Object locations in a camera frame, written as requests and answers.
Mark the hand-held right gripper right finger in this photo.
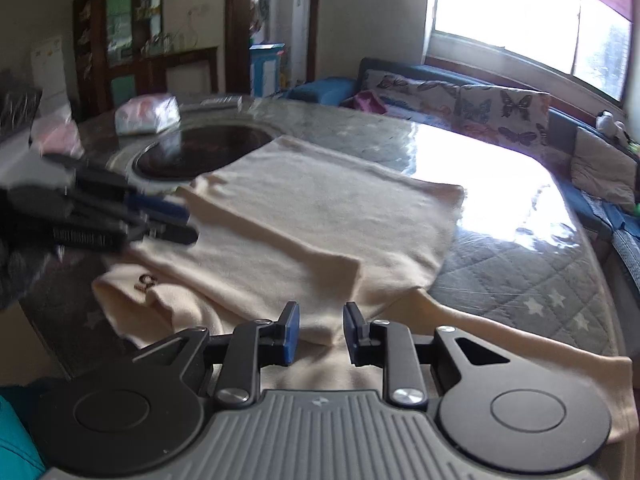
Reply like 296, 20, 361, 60
342, 301, 512, 407

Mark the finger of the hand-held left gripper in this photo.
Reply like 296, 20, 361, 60
120, 219, 200, 247
47, 152, 192, 225

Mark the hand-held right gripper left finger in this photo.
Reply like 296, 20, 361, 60
131, 301, 301, 409

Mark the cream knit sweater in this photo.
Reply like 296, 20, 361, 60
92, 135, 633, 446

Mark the pink plastic bag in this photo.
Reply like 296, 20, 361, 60
30, 122, 86, 159

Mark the white plastic bag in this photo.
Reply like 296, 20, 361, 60
114, 95, 181, 136

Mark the dark mesh object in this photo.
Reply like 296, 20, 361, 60
0, 79, 44, 142

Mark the grey flat object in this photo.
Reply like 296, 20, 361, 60
179, 95, 244, 112

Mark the teal chair back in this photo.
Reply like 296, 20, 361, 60
110, 75, 136, 109

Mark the white appliance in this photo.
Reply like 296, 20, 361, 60
30, 35, 69, 112

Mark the grey quilted star tablecloth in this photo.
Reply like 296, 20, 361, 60
20, 94, 632, 378

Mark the dark wooden display cabinet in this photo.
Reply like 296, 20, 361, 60
72, 0, 221, 122

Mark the blue and white box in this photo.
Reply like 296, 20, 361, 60
248, 42, 289, 99

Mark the teal cloth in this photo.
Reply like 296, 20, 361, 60
0, 394, 47, 480

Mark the magenta cloth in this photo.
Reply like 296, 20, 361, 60
352, 89, 389, 116

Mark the butterfly print cushion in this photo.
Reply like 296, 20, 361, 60
451, 85, 551, 149
361, 69, 462, 117

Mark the grey pillow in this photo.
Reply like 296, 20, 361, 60
569, 126, 639, 202

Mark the white plush toy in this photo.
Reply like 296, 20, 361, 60
594, 110, 629, 142

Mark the window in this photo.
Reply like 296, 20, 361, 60
424, 0, 634, 104

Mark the dark wooden door frame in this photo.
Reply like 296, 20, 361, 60
224, 0, 321, 97

